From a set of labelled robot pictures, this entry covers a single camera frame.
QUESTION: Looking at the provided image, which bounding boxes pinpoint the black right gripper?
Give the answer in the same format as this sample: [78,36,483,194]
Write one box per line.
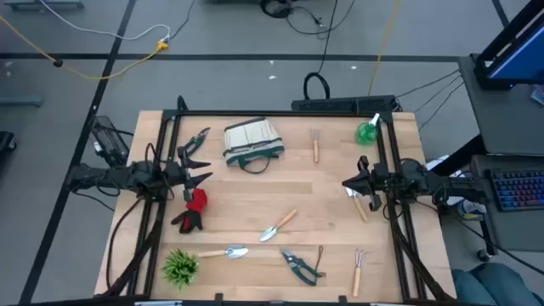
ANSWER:
[342,155,399,213]

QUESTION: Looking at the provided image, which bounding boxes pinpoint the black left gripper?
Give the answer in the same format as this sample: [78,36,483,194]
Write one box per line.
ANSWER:
[163,146,214,203]

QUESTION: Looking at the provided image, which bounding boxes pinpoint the red black garden glove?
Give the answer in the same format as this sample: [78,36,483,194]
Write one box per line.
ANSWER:
[170,188,209,235]

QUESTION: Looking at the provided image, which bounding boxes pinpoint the green spray bottle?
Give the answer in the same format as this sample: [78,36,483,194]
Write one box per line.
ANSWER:
[354,112,382,148]

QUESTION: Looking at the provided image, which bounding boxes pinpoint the cream green canvas gardening bag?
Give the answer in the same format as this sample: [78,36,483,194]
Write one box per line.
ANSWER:
[223,117,286,175]

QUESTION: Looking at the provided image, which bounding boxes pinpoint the wide trowel wooden handle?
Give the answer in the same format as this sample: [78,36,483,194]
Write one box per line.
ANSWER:
[196,244,250,260]

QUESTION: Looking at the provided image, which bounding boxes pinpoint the narrow trowel wooden handle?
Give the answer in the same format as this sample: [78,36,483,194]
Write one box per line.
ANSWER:
[258,207,299,243]

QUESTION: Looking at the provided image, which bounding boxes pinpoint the green pruning shears with strap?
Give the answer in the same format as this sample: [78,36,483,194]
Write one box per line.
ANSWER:
[279,245,326,287]

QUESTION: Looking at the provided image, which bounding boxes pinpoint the black power strip box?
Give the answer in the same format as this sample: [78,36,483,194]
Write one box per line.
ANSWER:
[291,94,400,115]

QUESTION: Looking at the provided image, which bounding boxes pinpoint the black power supply box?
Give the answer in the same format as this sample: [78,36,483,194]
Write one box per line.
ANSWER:
[88,115,131,167]

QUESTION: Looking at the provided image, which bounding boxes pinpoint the green artificial plant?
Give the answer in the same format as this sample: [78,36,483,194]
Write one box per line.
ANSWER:
[160,248,201,290]

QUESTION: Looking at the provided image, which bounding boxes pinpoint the gray desk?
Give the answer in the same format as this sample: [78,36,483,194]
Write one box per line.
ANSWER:
[456,54,544,156]

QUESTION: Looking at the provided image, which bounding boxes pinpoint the backlit keyboard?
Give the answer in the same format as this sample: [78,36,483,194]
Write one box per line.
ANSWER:
[488,168,544,213]

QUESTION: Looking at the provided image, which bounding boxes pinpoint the gray keyboard shelf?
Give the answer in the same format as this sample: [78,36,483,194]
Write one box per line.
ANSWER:
[469,153,544,252]

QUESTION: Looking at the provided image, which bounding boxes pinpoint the person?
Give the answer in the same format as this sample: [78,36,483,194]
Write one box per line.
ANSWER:
[450,262,544,306]

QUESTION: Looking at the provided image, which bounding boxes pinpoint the gray table foot bar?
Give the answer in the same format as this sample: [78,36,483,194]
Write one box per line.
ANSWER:
[3,0,85,11]
[0,95,43,108]

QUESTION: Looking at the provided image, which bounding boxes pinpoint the black computer monitor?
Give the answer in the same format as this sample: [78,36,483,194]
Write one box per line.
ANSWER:
[472,0,544,91]

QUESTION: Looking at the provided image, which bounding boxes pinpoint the small trowel wooden handle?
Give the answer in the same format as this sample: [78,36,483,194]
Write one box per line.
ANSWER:
[344,186,370,224]

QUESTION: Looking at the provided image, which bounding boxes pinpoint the hand rake wooden handle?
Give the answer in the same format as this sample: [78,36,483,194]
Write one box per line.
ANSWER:
[351,248,367,298]

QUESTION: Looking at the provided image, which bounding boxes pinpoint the black table frame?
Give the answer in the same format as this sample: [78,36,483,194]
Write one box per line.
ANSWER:
[95,95,460,306]

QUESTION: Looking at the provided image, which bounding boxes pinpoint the black cable with loop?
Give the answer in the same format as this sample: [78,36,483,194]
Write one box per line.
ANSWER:
[302,0,340,102]

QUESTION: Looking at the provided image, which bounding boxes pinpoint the yellow floor cable with plug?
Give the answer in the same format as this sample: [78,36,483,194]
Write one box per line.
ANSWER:
[0,15,170,81]

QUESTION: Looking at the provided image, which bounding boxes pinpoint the hanging yellow cable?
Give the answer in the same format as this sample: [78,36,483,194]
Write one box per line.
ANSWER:
[367,0,403,97]

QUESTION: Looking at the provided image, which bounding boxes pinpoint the white floor cable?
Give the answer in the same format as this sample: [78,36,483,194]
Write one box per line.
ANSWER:
[40,0,172,43]

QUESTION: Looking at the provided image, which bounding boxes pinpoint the black cable bundle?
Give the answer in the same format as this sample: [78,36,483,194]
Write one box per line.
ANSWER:
[259,0,356,40]

